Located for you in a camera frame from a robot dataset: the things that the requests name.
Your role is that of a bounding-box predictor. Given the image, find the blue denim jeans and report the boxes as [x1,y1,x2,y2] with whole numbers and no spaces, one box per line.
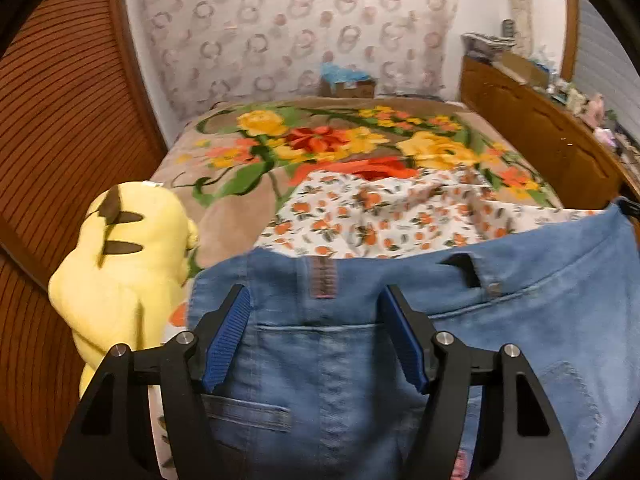
[188,199,639,479]

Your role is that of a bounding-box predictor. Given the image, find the yellow Pikachu plush toy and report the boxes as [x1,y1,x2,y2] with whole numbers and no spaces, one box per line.
[48,181,198,390]

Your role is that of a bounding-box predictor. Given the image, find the orange print white sheet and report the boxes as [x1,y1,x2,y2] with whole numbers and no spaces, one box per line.
[146,168,606,480]

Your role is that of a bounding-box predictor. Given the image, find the long wooden sideboard cabinet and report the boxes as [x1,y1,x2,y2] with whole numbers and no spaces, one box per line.
[460,56,639,209]

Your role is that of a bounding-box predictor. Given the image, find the floral brown bed blanket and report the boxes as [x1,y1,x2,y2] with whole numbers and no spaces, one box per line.
[150,95,566,271]

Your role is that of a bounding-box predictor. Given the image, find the pink cloth on sideboard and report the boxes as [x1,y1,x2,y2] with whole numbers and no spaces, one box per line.
[593,128,617,151]

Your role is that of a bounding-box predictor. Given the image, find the brown louvered wardrobe door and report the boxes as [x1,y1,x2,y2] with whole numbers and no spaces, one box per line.
[1,0,167,479]

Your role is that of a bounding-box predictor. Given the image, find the pink bottle on sideboard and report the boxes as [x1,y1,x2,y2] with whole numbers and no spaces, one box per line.
[582,93,605,130]

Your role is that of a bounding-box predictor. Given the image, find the open cardboard box on sideboard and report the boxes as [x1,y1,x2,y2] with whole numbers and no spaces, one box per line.
[499,51,549,88]

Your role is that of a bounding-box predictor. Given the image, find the grey window roller shutter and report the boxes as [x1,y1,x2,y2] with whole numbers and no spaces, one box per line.
[573,0,640,136]

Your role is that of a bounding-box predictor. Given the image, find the cardboard box with blue bag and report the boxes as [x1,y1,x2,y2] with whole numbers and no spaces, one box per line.
[319,63,376,99]

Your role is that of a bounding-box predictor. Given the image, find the circle pattern sheer curtain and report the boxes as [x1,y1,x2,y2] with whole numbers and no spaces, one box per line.
[137,0,458,119]

